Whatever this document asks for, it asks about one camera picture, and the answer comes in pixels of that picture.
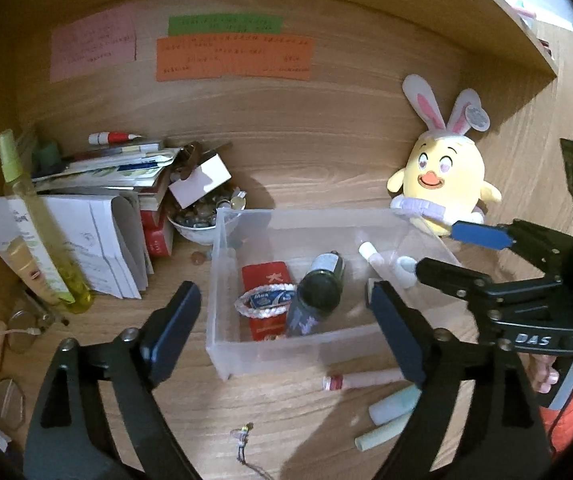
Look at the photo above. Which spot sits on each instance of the small beaded charm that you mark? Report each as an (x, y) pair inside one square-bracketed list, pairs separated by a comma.
[(244, 435)]

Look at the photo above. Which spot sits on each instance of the stack of books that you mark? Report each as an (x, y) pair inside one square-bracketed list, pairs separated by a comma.
[(116, 170)]

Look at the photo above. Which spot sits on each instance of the yellow green spray bottle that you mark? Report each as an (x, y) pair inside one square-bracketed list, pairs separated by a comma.
[(41, 220)]

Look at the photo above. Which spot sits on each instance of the white card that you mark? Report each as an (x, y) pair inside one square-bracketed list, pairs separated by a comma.
[(199, 182)]

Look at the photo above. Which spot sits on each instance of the small brown coin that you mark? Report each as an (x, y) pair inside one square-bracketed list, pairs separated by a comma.
[(197, 258)]

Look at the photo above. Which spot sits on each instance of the white bowl of stones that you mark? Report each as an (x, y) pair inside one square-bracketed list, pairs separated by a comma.
[(191, 232)]

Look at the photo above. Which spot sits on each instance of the red white marker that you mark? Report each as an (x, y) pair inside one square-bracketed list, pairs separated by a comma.
[(114, 138)]

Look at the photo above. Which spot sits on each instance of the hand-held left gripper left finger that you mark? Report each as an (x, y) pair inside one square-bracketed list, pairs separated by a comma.
[(176, 320)]

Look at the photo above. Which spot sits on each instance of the round white-rimmed tin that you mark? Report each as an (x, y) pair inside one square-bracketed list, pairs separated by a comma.
[(266, 314)]

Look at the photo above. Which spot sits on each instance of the wooden shelf board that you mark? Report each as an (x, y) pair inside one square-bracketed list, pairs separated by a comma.
[(506, 15)]

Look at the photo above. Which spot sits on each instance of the light blue tube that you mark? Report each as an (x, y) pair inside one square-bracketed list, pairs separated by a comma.
[(391, 405)]

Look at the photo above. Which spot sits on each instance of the yellow white cream tube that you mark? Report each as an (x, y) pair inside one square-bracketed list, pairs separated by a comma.
[(29, 265)]

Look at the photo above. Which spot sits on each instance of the long pale green tube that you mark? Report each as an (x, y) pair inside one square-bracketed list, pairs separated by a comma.
[(381, 437)]

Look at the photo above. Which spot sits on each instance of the clear plastic storage box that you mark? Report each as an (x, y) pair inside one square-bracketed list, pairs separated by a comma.
[(316, 355)]

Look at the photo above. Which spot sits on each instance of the dark glass bottle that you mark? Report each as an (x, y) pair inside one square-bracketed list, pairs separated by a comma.
[(316, 295)]

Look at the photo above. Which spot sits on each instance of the yellow chick plush toy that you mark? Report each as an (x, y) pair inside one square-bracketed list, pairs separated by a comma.
[(441, 170)]

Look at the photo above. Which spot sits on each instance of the white paper booklet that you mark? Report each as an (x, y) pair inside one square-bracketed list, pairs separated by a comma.
[(99, 240)]

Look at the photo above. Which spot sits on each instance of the dark green object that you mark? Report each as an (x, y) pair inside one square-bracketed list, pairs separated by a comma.
[(49, 155)]

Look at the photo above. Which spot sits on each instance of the red boxes stack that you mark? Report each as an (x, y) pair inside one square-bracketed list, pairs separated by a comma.
[(156, 240)]

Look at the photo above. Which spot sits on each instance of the small white cup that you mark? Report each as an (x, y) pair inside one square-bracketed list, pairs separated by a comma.
[(405, 275)]

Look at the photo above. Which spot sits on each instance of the eyeglasses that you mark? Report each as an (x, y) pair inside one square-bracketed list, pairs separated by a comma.
[(16, 340)]

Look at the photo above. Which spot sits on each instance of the pink sticky note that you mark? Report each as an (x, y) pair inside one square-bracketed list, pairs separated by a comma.
[(91, 42)]

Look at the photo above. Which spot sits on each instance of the red box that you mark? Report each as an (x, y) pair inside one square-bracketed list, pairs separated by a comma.
[(266, 275)]

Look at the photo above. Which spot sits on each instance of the orange sticky note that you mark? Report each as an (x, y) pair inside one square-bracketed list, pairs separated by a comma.
[(234, 57)]

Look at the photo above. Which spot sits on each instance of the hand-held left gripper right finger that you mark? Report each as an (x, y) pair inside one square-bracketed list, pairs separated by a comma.
[(396, 332)]

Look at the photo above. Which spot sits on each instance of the green sticky note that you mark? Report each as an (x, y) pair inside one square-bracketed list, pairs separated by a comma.
[(224, 24)]

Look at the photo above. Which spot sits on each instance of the person's right hand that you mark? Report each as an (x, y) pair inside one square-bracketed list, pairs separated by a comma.
[(541, 375)]

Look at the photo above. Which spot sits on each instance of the red-capped white tube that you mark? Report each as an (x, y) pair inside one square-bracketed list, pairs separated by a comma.
[(366, 378)]

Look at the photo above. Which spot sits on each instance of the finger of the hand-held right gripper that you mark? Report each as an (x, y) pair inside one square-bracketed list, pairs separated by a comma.
[(476, 235), (446, 275)]

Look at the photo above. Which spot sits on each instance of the small blue packet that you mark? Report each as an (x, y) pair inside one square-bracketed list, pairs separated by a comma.
[(266, 299)]

